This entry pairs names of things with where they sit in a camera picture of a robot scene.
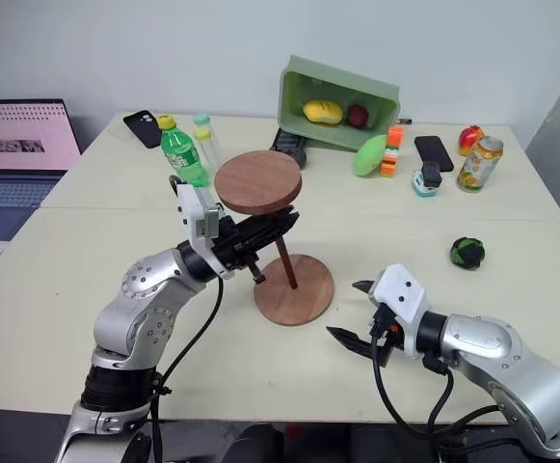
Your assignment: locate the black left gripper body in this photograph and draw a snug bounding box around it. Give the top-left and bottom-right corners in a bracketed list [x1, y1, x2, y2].
[210, 215, 267, 286]

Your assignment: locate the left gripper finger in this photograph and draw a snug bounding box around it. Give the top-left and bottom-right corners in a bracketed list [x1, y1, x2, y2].
[242, 222, 295, 254]
[247, 205, 297, 234]

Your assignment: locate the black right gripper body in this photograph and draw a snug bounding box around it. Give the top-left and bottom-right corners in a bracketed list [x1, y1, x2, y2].
[367, 302, 407, 356]

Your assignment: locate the wooden pole with round top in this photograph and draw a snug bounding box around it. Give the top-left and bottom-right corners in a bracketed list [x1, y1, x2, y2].
[213, 150, 304, 291]

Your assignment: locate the round wooden base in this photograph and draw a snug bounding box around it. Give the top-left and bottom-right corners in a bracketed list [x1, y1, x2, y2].
[253, 253, 335, 327]

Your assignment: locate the black ribbed device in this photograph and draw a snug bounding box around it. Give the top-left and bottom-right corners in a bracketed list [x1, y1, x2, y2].
[269, 128, 308, 171]

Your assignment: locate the small clear bottle yellow cap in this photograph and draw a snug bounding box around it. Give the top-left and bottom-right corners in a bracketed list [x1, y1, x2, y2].
[193, 126, 220, 180]

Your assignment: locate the green and black ball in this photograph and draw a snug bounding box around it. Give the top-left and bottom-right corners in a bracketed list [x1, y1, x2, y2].
[449, 236, 487, 271]

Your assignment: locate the small clear bottle teal cap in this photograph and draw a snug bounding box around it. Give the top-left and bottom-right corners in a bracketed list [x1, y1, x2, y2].
[193, 112, 224, 166]

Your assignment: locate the green plastic soda bottle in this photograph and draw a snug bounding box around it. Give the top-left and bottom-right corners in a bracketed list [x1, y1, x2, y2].
[157, 115, 211, 189]

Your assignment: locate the green oval toy fruit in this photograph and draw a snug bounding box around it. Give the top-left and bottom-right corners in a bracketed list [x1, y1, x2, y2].
[353, 134, 389, 179]

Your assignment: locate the yellow toy mango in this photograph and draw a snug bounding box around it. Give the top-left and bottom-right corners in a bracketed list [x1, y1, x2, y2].
[302, 99, 345, 125]

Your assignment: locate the small white teal black device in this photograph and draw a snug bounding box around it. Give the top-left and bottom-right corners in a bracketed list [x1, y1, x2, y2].
[410, 160, 444, 200]

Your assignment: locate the orange green white block tower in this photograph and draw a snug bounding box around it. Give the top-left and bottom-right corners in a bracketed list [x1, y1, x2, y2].
[380, 125, 404, 179]

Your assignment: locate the dark red toy apple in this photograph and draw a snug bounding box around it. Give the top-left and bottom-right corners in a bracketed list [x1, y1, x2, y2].
[346, 103, 371, 129]

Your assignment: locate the green plastic bin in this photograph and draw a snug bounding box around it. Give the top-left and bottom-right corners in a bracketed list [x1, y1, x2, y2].
[277, 54, 402, 153]

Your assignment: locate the black phone case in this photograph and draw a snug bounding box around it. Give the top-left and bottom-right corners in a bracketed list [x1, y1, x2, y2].
[122, 109, 164, 150]

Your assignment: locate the black smartphone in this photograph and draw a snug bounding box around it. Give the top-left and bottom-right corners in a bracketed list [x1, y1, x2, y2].
[413, 135, 456, 174]

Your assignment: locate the orange juice drink can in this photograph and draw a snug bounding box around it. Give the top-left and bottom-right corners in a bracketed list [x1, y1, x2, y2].
[455, 135, 505, 194]

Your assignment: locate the red yellow toy peach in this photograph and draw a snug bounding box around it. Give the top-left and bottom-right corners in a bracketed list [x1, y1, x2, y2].
[457, 123, 486, 157]

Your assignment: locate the open laptop with pink screen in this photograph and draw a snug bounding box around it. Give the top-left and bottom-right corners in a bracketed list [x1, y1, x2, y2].
[0, 98, 83, 242]

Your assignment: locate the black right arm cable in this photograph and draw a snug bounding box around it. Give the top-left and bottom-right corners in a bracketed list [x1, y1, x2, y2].
[370, 332, 505, 443]

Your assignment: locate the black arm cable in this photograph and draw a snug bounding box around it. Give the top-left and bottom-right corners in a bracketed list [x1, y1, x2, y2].
[149, 276, 227, 463]
[370, 332, 505, 443]

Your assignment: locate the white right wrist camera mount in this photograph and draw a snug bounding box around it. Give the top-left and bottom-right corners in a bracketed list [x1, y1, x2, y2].
[369, 263, 428, 359]

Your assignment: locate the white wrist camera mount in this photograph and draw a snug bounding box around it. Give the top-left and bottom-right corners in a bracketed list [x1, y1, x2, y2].
[175, 182, 227, 265]
[369, 263, 428, 359]

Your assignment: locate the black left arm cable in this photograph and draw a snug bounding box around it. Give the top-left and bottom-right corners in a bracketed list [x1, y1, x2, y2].
[149, 276, 227, 463]

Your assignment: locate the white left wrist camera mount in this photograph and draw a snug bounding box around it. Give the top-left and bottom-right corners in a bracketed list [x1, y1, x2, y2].
[175, 182, 227, 265]

